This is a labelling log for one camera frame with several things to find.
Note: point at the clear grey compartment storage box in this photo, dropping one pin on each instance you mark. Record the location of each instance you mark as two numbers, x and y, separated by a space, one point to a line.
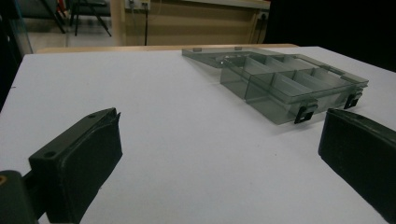
280 81

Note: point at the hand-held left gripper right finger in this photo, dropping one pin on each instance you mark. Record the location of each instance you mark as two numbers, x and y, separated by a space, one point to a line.
361 152

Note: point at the white wall socket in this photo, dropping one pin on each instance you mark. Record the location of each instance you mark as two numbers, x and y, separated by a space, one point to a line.
137 4

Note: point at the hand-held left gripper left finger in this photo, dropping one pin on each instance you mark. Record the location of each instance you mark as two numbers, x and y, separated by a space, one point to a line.
81 161

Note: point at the black metal stand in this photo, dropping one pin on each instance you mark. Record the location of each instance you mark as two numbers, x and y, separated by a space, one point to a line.
84 15

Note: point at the wooden cabinet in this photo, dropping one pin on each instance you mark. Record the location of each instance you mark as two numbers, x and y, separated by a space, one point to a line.
199 23

